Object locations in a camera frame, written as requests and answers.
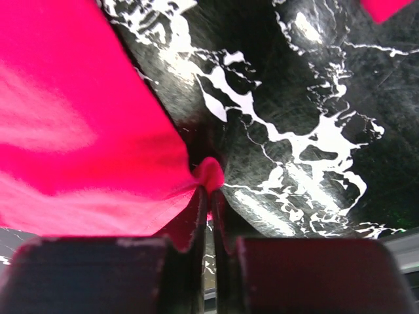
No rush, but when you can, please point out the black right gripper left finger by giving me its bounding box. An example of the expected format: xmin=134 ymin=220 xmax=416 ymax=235
xmin=156 ymin=188 xmax=208 ymax=313

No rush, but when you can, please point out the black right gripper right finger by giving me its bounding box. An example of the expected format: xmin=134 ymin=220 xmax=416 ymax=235
xmin=211 ymin=190 xmax=249 ymax=313

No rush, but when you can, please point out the red t shirt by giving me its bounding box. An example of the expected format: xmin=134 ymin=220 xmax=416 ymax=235
xmin=360 ymin=0 xmax=414 ymax=24
xmin=1 ymin=1 xmax=223 ymax=250

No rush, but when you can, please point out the folded red t shirt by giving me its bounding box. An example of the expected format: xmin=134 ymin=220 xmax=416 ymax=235
xmin=360 ymin=0 xmax=414 ymax=24

